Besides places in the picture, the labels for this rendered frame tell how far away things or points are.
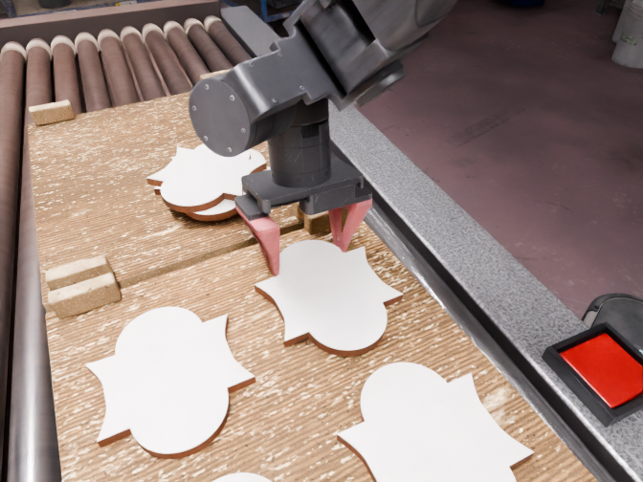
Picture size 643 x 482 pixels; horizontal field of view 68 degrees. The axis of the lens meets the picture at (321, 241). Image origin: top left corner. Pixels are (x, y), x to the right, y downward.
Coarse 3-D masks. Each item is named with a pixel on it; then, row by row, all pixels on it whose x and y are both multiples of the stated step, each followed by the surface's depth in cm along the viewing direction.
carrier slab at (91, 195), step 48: (48, 144) 69; (96, 144) 69; (144, 144) 69; (192, 144) 69; (48, 192) 61; (96, 192) 61; (144, 192) 61; (48, 240) 54; (96, 240) 54; (144, 240) 54; (192, 240) 54; (240, 240) 54; (48, 288) 48
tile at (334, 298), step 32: (288, 256) 49; (320, 256) 50; (352, 256) 50; (256, 288) 47; (288, 288) 46; (320, 288) 46; (352, 288) 46; (384, 288) 47; (288, 320) 43; (320, 320) 44; (352, 320) 44; (384, 320) 44; (352, 352) 42
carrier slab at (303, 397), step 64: (256, 256) 52; (384, 256) 52; (64, 320) 45; (128, 320) 45; (256, 320) 45; (448, 320) 45; (64, 384) 40; (256, 384) 40; (320, 384) 40; (64, 448) 36; (128, 448) 36; (256, 448) 36; (320, 448) 36
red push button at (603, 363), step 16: (608, 336) 45; (576, 352) 44; (592, 352) 44; (608, 352) 44; (624, 352) 44; (576, 368) 42; (592, 368) 42; (608, 368) 42; (624, 368) 42; (640, 368) 42; (592, 384) 41; (608, 384) 41; (624, 384) 41; (640, 384) 41; (608, 400) 40; (624, 400) 40
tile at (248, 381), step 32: (160, 320) 44; (192, 320) 44; (224, 320) 44; (128, 352) 41; (160, 352) 41; (192, 352) 41; (224, 352) 41; (128, 384) 39; (160, 384) 39; (192, 384) 39; (224, 384) 39; (128, 416) 37; (160, 416) 37; (192, 416) 37; (224, 416) 37; (160, 448) 35; (192, 448) 35
